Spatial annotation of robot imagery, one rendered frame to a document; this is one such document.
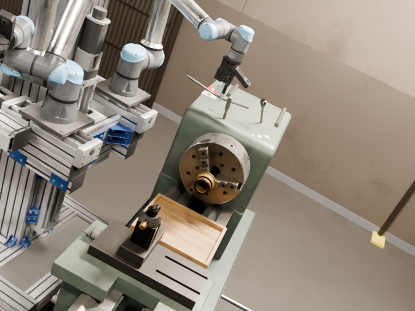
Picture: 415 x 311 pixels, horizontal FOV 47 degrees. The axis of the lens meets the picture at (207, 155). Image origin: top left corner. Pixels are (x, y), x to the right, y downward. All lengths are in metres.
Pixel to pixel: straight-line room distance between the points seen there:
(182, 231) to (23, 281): 0.92
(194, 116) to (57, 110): 0.67
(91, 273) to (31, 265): 1.01
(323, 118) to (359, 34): 0.79
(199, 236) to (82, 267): 0.60
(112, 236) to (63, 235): 1.11
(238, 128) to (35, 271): 1.28
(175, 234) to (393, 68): 2.82
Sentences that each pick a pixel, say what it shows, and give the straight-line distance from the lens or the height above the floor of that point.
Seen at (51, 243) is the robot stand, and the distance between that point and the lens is 2.88.
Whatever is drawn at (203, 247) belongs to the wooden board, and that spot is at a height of 0.88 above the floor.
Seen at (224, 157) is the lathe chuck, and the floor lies 1.19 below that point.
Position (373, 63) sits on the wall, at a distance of 4.40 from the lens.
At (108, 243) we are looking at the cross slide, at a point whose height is 0.97.
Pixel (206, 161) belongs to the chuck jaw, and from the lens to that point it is 2.14.
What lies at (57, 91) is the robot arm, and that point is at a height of 1.29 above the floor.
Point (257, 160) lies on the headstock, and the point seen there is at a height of 1.17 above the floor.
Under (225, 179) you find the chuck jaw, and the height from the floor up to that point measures 1.10.
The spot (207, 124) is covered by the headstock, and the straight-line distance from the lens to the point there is 2.32.
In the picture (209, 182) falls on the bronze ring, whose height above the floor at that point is 1.11.
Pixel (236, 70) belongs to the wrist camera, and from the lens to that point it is 2.25.
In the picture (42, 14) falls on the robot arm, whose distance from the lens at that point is 1.94.
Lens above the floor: 2.18
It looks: 28 degrees down
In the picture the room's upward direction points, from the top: 24 degrees clockwise
